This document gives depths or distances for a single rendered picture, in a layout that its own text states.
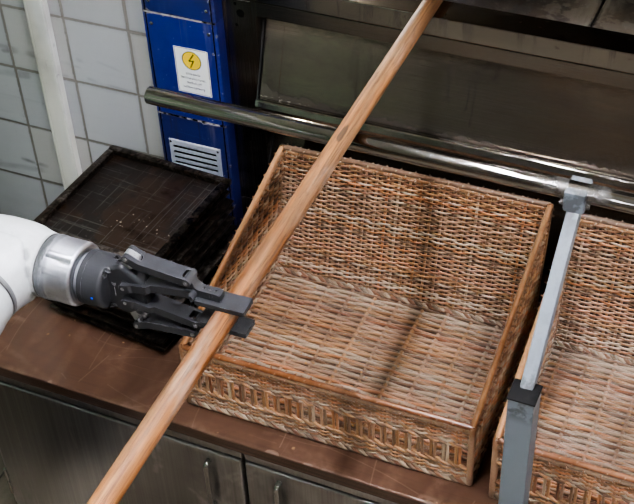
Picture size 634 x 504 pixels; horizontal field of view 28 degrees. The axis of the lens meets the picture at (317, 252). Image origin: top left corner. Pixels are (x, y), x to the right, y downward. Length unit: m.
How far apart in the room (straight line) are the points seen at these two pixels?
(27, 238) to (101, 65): 0.98
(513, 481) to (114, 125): 1.22
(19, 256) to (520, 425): 0.76
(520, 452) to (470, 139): 0.65
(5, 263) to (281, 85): 0.90
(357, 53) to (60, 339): 0.81
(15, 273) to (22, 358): 0.83
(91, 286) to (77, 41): 1.06
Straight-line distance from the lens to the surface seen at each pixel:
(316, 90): 2.39
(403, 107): 2.34
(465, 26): 2.21
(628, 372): 2.41
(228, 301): 1.60
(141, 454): 1.47
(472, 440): 2.11
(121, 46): 2.59
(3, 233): 1.72
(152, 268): 1.62
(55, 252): 1.69
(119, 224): 2.41
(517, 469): 1.96
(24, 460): 2.73
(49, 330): 2.55
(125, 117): 2.69
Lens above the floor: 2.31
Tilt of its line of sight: 41 degrees down
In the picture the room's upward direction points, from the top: 3 degrees counter-clockwise
